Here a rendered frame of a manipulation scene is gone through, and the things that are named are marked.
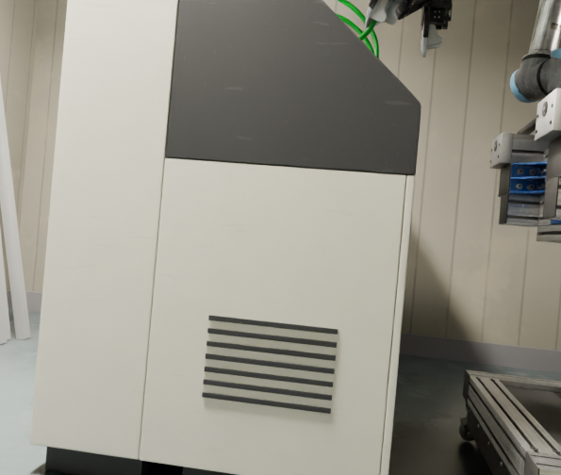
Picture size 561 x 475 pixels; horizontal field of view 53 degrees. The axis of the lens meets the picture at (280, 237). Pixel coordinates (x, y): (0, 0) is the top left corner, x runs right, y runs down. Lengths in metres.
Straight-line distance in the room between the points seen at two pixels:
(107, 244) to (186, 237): 0.20
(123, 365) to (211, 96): 0.67
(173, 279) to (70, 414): 0.42
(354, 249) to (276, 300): 0.21
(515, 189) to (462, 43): 1.90
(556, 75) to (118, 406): 1.54
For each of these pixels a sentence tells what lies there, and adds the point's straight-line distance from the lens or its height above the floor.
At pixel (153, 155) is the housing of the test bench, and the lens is 1.38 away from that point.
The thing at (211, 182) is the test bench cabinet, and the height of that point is 0.74.
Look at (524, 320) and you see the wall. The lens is 3.51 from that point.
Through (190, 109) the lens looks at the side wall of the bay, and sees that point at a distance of 1.37.
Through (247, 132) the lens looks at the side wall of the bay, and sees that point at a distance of 1.33.
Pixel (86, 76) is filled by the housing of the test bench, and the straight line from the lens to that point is 1.49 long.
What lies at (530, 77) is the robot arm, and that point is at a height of 1.20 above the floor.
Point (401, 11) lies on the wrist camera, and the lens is 1.86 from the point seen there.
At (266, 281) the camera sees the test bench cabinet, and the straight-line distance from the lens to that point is 1.30.
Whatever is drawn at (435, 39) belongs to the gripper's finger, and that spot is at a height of 1.25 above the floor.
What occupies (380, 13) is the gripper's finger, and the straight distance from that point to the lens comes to 1.56.
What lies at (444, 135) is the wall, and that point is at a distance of 3.46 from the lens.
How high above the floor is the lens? 0.63
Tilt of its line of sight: level
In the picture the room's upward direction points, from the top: 5 degrees clockwise
